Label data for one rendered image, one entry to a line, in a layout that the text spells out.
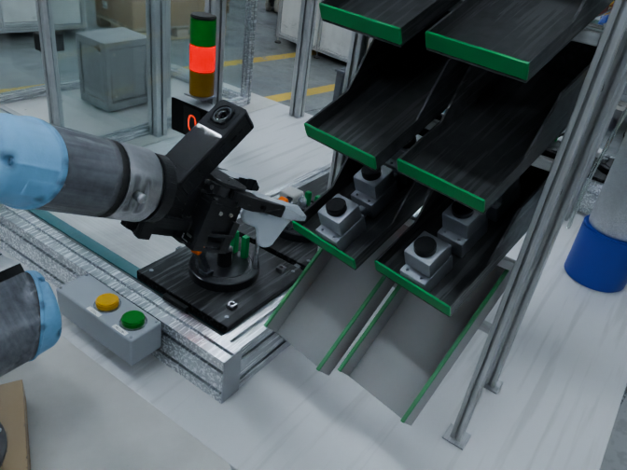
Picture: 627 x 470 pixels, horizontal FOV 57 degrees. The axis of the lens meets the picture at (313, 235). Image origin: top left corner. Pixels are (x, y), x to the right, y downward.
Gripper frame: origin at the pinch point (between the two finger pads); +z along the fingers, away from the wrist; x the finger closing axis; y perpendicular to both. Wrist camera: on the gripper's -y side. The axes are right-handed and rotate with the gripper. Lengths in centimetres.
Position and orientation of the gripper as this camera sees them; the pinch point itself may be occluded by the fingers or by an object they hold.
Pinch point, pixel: (278, 196)
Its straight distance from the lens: 74.0
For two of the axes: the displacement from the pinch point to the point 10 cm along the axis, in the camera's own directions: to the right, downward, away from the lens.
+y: -4.1, 8.9, 2.0
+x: 7.0, 4.5, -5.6
